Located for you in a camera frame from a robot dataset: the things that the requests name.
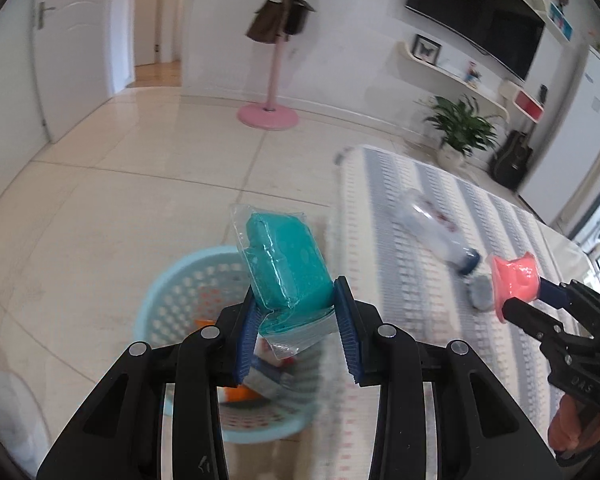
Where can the clear plastic bottle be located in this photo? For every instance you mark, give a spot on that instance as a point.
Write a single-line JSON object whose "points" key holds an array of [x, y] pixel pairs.
{"points": [[430, 225]]}

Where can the blue and white carton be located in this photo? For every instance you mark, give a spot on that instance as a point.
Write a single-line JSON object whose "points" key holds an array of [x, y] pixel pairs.
{"points": [[267, 377]]}

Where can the black guitar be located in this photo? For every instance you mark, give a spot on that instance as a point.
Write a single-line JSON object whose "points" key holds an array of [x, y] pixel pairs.
{"points": [[512, 160]]}

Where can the small colourful figurine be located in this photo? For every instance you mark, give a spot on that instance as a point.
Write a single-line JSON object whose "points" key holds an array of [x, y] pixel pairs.
{"points": [[472, 74]]}

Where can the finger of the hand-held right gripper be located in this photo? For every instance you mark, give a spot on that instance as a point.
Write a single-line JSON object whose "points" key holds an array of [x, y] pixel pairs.
{"points": [[530, 317], [550, 292]]}

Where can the framed butterfly picture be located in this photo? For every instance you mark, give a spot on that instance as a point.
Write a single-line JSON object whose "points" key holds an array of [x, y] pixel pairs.
{"points": [[427, 49]]}

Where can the dark handbag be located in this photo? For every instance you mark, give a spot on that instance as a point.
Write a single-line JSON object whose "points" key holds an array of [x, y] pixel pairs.
{"points": [[295, 17]]}

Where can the light blue plastic basket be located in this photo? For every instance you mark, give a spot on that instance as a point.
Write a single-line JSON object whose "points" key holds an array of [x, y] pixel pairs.
{"points": [[180, 290]]}

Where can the person's right hand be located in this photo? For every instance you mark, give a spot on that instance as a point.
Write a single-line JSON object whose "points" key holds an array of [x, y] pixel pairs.
{"points": [[567, 425]]}

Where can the pink coat rack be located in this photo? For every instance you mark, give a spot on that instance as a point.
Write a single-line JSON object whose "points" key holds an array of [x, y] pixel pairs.
{"points": [[275, 70]]}

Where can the white refrigerator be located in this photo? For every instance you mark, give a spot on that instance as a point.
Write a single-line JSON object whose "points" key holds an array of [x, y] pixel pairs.
{"points": [[570, 160]]}

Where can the grey round object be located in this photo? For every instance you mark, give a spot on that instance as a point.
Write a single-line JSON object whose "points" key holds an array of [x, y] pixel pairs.
{"points": [[480, 292]]}

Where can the brown bag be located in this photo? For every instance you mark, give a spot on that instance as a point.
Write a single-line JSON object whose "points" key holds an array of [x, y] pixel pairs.
{"points": [[262, 25]]}

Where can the curved white wall shelf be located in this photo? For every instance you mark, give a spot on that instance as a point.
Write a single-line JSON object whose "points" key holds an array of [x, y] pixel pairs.
{"points": [[450, 77]]}

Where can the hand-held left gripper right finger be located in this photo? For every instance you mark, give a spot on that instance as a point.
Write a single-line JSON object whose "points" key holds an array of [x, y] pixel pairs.
{"points": [[350, 340]]}

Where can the grey striped tablecloth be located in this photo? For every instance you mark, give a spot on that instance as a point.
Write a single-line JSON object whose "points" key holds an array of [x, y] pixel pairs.
{"points": [[420, 300]]}

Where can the small blue box shelf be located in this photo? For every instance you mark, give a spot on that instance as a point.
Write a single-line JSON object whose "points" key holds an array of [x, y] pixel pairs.
{"points": [[561, 21]]}

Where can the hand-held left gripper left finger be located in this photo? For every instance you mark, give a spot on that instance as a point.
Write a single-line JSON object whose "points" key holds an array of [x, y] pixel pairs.
{"points": [[244, 345]]}

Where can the wall-mounted television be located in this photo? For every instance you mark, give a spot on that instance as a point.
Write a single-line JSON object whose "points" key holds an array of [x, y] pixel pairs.
{"points": [[470, 10]]}

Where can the orange paper cup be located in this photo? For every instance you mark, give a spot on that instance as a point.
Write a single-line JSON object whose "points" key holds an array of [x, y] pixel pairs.
{"points": [[515, 280]]}

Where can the small black object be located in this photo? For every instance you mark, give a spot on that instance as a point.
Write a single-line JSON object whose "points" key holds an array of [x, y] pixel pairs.
{"points": [[543, 95]]}

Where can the white door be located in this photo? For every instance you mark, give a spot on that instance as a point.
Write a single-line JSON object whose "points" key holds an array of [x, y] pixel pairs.
{"points": [[75, 60]]}

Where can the teal sponge plastic pack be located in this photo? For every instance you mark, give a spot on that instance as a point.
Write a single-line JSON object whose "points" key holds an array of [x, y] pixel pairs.
{"points": [[285, 270]]}

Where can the red and white box shelf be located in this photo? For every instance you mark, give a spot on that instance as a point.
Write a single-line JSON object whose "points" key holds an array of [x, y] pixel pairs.
{"points": [[527, 106]]}

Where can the potted green plant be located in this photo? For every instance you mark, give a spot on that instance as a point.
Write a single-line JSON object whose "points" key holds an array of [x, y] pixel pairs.
{"points": [[462, 125]]}

